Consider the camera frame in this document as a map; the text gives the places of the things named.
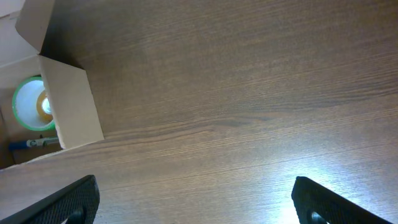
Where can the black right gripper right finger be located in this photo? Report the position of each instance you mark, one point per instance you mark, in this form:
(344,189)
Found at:
(315,203)

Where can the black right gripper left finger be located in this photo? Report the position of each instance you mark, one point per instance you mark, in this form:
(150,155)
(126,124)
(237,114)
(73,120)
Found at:
(75,203)

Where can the blue marker pen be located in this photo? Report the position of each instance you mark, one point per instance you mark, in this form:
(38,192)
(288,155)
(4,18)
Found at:
(42,142)

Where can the yellow tape roll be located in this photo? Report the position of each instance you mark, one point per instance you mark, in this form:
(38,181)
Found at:
(43,108)

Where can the green tape roll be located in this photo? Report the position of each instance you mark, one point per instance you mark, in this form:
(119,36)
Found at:
(24,104)

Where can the open cardboard box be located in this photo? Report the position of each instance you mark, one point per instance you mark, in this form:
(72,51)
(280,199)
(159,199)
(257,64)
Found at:
(24,26)

